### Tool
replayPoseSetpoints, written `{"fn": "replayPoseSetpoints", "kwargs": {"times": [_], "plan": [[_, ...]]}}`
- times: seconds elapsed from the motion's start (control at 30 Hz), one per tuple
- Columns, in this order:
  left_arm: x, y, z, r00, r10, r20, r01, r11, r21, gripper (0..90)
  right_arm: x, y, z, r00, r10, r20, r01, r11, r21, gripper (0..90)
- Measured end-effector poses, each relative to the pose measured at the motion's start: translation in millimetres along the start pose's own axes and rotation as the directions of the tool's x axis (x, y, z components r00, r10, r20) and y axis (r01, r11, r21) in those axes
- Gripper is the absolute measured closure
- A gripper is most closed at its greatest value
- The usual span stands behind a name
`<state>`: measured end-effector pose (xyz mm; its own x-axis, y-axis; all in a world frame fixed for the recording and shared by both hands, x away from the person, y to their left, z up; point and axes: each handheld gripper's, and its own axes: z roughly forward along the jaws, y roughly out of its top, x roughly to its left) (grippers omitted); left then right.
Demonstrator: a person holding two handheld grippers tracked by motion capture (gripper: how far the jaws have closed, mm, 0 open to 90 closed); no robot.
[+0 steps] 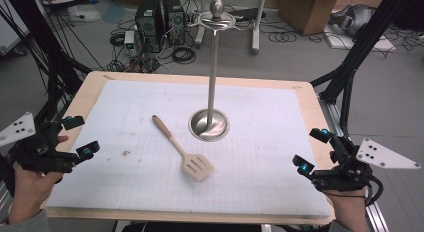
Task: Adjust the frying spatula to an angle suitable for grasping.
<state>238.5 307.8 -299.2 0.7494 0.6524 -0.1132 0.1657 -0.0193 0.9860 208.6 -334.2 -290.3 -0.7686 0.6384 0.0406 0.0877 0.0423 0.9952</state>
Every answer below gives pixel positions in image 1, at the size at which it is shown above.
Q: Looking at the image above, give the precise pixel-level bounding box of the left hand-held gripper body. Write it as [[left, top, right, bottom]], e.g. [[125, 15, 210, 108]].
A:
[[0, 112, 80, 175]]

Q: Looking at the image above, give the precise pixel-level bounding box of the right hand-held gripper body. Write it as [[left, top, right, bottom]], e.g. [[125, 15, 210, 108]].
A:
[[311, 134, 422, 194]]

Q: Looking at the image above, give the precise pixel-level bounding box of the beige slotted spatula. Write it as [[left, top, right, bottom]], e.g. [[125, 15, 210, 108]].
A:
[[151, 114, 215, 183]]

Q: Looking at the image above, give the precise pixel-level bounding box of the steel utensil rack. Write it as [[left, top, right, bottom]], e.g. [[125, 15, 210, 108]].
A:
[[186, 0, 244, 142]]

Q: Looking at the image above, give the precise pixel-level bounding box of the person's right hand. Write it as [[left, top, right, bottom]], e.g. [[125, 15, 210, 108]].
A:
[[323, 150, 370, 232]]

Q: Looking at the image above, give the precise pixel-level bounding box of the person's left hand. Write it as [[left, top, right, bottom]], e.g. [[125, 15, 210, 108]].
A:
[[8, 135, 70, 225]]

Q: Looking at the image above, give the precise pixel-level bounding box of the white grid mat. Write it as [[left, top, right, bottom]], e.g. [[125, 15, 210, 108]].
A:
[[46, 79, 333, 219]]

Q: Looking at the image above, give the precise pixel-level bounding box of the small white electronics box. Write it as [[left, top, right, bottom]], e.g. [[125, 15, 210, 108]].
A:
[[123, 30, 136, 56]]

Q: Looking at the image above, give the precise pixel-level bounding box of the white flat board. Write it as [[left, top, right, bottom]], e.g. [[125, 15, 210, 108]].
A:
[[324, 23, 398, 53]]

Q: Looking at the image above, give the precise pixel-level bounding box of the clear plastic bag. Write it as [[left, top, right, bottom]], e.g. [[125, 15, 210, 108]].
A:
[[68, 4, 102, 23]]

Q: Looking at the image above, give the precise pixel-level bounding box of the white cabinet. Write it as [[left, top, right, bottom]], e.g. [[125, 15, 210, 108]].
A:
[[0, 0, 32, 56]]

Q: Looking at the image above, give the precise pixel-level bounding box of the silver grey bag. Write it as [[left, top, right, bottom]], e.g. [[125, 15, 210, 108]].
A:
[[329, 4, 377, 38]]

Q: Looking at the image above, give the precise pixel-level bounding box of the brown cardboard box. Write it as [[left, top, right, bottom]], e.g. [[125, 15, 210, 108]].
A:
[[278, 0, 349, 36]]

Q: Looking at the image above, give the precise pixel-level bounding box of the black computer tower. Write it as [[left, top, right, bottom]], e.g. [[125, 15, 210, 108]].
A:
[[162, 0, 187, 46], [134, 0, 164, 55]]

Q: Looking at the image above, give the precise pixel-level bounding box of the aluminium rail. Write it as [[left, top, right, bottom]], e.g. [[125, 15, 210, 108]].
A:
[[318, 95, 390, 232]]

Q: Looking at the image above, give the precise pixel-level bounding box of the black metal frame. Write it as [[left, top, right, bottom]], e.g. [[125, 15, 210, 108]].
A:
[[309, 0, 414, 136], [0, 0, 93, 126]]

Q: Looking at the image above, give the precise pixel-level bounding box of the coiled black cable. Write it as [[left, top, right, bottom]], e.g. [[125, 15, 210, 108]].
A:
[[171, 46, 197, 65]]

